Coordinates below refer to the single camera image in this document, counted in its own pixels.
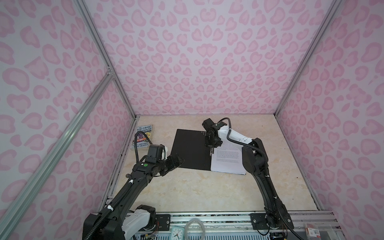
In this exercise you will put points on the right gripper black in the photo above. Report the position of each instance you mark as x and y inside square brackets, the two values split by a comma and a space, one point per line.
[206, 143]

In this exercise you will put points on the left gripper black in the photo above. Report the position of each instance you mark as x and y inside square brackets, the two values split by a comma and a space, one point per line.
[172, 164]

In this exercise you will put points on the printed paper sheet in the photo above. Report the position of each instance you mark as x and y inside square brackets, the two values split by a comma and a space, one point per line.
[228, 159]

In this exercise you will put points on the grey and black file folder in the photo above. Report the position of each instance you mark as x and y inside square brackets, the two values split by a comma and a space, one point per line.
[190, 146]

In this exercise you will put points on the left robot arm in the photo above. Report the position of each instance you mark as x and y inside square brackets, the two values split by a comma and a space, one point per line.
[110, 223]

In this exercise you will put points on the colourful paperback book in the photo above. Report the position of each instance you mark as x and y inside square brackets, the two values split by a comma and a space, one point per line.
[142, 141]

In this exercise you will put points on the small teal clock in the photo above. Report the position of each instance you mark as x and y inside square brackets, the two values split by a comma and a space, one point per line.
[177, 233]

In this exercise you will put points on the red white label box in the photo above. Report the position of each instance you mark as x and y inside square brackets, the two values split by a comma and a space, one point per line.
[312, 232]

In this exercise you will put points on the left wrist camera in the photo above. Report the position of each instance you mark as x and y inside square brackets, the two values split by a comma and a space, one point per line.
[157, 153]

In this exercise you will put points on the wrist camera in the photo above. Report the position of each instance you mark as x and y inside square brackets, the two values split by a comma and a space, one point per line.
[209, 125]
[157, 153]

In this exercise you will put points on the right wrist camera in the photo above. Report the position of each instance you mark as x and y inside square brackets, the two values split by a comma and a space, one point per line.
[209, 125]

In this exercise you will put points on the aluminium diagonal frame bar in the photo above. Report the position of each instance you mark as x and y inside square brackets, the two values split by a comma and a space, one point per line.
[21, 204]

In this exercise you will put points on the aluminium corner post left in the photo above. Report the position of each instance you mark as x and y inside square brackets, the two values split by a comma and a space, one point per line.
[91, 26]

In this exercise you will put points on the aluminium corner post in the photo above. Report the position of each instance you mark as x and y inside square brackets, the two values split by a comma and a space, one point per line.
[91, 26]
[326, 23]

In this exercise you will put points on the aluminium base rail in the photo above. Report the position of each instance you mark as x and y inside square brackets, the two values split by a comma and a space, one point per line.
[244, 226]

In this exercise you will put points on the aluminium corner post right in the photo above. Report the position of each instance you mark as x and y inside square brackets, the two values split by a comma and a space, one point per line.
[326, 23]

